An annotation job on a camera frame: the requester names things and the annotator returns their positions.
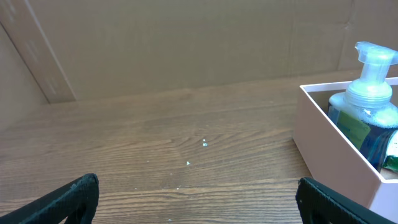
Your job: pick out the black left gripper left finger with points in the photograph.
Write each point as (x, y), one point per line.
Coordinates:
(75, 202)

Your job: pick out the green white soap packet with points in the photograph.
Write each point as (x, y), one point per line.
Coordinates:
(390, 161)

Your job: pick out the white cardboard box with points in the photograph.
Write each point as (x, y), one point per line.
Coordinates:
(333, 160)

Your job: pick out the clear soap pump bottle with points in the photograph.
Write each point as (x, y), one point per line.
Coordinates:
(364, 112)

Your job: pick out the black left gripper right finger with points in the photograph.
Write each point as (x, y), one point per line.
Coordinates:
(326, 205)

